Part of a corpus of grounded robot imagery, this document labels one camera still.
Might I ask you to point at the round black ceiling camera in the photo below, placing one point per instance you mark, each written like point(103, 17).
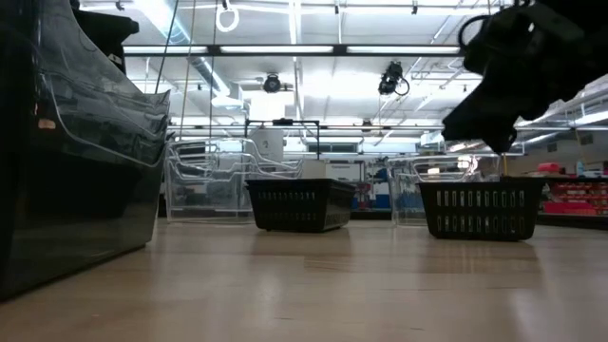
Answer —
point(272, 83)

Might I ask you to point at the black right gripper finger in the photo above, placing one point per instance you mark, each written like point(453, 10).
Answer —
point(494, 123)

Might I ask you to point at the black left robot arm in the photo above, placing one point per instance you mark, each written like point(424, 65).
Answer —
point(104, 33)

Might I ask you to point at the black slotted plastic basket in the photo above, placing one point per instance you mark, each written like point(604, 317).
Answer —
point(299, 204)
point(480, 209)

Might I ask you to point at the black overhead frame beam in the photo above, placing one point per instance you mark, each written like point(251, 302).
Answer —
point(285, 49)

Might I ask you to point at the black hanging camera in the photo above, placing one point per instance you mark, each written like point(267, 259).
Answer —
point(392, 78)

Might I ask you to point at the clear plastic bin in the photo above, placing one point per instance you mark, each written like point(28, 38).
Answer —
point(199, 149)
point(204, 204)
point(404, 190)

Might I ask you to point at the store shelf with red goods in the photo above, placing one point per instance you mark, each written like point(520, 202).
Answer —
point(575, 199)

